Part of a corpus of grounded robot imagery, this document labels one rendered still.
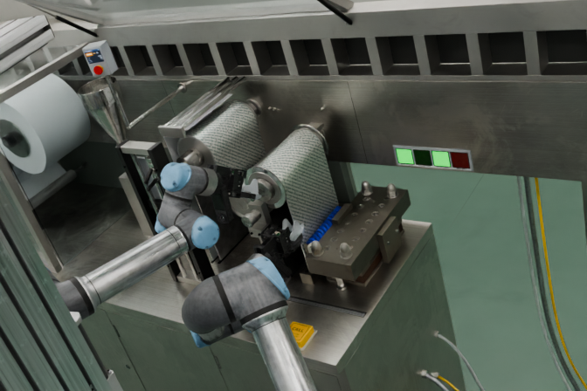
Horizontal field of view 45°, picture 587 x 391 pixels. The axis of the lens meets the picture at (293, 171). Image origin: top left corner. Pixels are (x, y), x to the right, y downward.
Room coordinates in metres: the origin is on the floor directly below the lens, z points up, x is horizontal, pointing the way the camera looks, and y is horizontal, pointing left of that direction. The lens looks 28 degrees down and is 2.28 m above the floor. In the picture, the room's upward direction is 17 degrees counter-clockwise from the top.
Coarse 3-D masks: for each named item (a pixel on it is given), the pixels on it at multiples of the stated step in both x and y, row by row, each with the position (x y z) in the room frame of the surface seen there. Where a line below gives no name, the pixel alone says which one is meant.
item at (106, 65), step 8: (104, 40) 2.26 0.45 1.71; (88, 48) 2.23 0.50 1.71; (96, 48) 2.22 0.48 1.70; (104, 48) 2.23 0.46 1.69; (88, 56) 2.23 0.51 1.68; (96, 56) 2.22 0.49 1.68; (104, 56) 2.22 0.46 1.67; (112, 56) 2.25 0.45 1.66; (88, 64) 2.24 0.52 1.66; (96, 64) 2.23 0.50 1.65; (104, 64) 2.22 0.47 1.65; (112, 64) 2.24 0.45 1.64; (96, 72) 2.21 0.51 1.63; (104, 72) 2.22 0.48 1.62; (112, 72) 2.22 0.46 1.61
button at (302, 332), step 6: (294, 324) 1.61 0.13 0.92; (300, 324) 1.61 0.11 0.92; (294, 330) 1.59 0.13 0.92; (300, 330) 1.58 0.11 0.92; (306, 330) 1.57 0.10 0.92; (312, 330) 1.58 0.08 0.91; (294, 336) 1.56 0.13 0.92; (300, 336) 1.56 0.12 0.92; (306, 336) 1.55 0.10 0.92; (300, 342) 1.53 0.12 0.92; (306, 342) 1.55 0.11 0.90
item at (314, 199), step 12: (324, 168) 1.99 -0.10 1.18; (312, 180) 1.93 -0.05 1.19; (324, 180) 1.97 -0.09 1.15; (300, 192) 1.88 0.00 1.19; (312, 192) 1.92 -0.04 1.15; (324, 192) 1.96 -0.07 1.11; (288, 204) 1.83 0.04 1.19; (300, 204) 1.86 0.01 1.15; (312, 204) 1.90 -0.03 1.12; (324, 204) 1.95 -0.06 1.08; (336, 204) 1.99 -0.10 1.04; (300, 216) 1.85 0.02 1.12; (312, 216) 1.89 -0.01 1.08; (324, 216) 1.93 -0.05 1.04; (312, 228) 1.88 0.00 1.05
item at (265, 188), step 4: (260, 180) 1.85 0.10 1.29; (264, 180) 1.84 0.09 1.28; (260, 184) 1.84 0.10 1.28; (264, 184) 1.83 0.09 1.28; (268, 184) 1.83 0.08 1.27; (260, 188) 1.84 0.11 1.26; (264, 188) 1.83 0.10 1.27; (268, 188) 1.82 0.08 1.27; (272, 188) 1.83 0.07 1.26; (260, 192) 1.84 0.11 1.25; (264, 192) 1.84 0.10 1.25; (268, 192) 1.82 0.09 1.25; (272, 192) 1.82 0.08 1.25; (264, 196) 1.84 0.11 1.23; (268, 196) 1.83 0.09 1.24; (272, 196) 1.82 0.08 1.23; (260, 200) 1.85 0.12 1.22; (264, 200) 1.84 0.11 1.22; (268, 200) 1.83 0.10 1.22
